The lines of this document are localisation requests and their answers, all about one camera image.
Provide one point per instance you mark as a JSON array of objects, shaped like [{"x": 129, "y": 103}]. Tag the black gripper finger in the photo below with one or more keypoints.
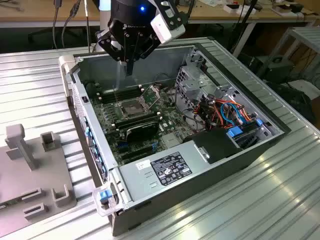
[
  {"x": 105, "y": 40},
  {"x": 150, "y": 47}
]

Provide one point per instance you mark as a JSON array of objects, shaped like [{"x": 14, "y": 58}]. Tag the black RAM slot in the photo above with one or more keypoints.
[
  {"x": 137, "y": 119},
  {"x": 120, "y": 90},
  {"x": 122, "y": 97},
  {"x": 138, "y": 123}
]

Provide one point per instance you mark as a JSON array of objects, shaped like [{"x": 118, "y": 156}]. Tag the CPU socket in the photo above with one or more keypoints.
[{"x": 132, "y": 108}]

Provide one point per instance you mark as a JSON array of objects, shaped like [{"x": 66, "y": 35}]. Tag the black expansion slot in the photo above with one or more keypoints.
[
  {"x": 138, "y": 156},
  {"x": 136, "y": 150}
]

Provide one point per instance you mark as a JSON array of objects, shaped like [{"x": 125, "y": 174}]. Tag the open black PC case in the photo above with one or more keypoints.
[{"x": 162, "y": 62}]

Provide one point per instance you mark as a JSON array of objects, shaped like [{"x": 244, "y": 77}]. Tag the metal locking lever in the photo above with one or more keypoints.
[{"x": 115, "y": 93}]

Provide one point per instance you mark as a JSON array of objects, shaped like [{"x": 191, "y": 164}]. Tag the silver perforated drive cage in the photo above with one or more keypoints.
[{"x": 190, "y": 87}]

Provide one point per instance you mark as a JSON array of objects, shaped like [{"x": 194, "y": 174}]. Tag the green motherboard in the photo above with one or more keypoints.
[{"x": 170, "y": 120}]

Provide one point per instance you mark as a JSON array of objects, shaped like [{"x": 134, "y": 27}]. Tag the wooden desk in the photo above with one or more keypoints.
[{"x": 32, "y": 11}]

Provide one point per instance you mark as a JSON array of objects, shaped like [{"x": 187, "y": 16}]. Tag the silver chipset heat sink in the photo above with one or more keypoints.
[{"x": 171, "y": 141}]

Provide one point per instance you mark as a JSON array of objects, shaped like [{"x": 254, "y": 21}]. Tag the black drive bay cover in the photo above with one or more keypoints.
[{"x": 215, "y": 145}]

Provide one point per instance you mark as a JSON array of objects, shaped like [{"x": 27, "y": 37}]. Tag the blue disk carrier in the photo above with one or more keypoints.
[{"x": 236, "y": 132}]

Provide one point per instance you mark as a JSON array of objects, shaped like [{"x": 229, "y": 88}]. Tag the small blue drive clip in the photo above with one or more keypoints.
[{"x": 259, "y": 122}]

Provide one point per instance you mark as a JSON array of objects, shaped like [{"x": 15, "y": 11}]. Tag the silver power supply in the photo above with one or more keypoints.
[{"x": 140, "y": 180}]

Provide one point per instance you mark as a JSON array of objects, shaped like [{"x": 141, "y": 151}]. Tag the brown cardboard box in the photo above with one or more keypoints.
[{"x": 281, "y": 10}]

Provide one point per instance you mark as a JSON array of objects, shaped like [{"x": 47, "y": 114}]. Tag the dark flat panel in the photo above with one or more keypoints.
[{"x": 295, "y": 100}]

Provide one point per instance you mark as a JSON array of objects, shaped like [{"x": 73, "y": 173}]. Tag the blue case latch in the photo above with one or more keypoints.
[{"x": 104, "y": 195}]

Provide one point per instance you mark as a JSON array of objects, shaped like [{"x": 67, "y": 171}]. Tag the grey parts rack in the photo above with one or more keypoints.
[{"x": 25, "y": 175}]

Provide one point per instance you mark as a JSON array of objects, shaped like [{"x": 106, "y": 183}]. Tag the grey metal slat shelf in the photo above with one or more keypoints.
[{"x": 310, "y": 37}]

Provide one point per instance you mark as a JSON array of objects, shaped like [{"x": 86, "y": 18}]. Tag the green RAM stick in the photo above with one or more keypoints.
[{"x": 10, "y": 203}]

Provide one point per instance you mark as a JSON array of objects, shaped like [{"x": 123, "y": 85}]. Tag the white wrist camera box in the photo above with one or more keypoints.
[{"x": 167, "y": 27}]

